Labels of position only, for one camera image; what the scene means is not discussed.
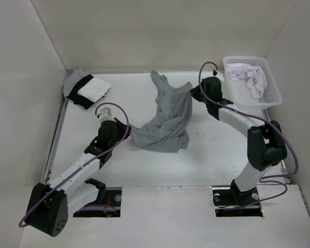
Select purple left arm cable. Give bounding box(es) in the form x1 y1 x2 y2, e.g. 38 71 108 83
18 103 131 228

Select grey tank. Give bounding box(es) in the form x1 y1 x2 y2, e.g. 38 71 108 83
130 70 193 153
63 69 88 98

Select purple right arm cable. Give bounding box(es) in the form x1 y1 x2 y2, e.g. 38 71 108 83
198 61 299 208

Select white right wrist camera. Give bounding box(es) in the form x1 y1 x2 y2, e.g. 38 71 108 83
212 70 224 82

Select white tank top in basket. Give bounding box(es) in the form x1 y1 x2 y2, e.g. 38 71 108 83
226 63 267 99

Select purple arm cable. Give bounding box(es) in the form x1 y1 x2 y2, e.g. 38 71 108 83
198 61 299 208
18 103 131 228

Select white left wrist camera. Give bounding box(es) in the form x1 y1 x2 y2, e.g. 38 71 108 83
95 106 114 122

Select folded black tank top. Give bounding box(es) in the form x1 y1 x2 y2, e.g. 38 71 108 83
67 74 94 110

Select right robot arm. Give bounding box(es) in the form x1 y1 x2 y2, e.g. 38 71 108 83
190 76 287 209

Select folded white tank top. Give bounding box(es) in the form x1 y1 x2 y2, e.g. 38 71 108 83
78 77 111 103

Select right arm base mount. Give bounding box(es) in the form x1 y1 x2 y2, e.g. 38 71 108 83
212 187 263 217

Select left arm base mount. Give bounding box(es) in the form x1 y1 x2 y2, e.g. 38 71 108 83
73 188 122 218

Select folded grey tank top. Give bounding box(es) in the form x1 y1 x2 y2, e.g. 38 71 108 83
63 69 88 98

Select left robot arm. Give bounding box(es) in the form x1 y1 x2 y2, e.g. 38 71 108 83
19 117 131 237

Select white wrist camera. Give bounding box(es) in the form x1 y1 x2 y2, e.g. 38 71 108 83
95 106 114 122
212 70 224 82

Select white plastic laundry basket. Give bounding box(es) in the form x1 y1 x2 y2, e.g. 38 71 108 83
223 56 283 112

